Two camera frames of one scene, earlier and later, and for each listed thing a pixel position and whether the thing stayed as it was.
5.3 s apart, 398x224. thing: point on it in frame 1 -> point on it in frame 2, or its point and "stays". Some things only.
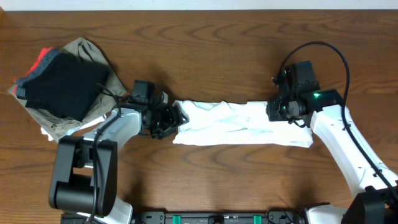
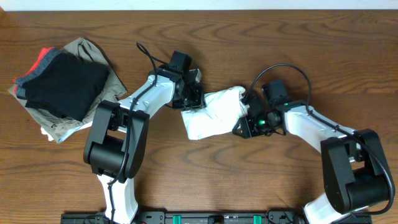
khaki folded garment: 56,127 stays
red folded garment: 32,68 stays
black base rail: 200,216 stays
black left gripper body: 171,118 -> 193,96
